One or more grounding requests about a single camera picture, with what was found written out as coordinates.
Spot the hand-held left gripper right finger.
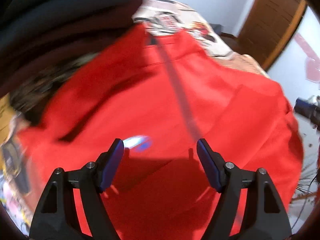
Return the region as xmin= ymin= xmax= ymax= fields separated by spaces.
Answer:
xmin=196 ymin=138 xmax=292 ymax=240

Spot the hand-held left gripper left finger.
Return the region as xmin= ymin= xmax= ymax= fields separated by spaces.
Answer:
xmin=29 ymin=138 xmax=125 ymax=240

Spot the red garment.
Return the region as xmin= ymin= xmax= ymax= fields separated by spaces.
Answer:
xmin=16 ymin=24 xmax=304 ymax=240

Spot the black patterned folded garment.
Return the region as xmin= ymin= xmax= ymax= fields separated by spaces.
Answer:
xmin=9 ymin=52 xmax=100 ymax=124

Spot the dark appliance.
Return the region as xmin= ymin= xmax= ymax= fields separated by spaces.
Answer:
xmin=293 ymin=96 xmax=320 ymax=131

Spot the brown cardboard envelope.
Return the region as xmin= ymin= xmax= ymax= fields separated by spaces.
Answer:
xmin=0 ymin=96 xmax=16 ymax=143

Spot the printed blanket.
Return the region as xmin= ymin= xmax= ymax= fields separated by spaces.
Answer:
xmin=0 ymin=0 xmax=270 ymax=237

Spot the blue folded garment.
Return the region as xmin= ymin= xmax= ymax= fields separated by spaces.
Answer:
xmin=0 ymin=0 xmax=143 ymax=55

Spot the brown wooden door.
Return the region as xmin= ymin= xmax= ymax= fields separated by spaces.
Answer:
xmin=237 ymin=0 xmax=308 ymax=71

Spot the red wall decoration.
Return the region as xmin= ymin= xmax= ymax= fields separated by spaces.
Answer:
xmin=294 ymin=33 xmax=320 ymax=83

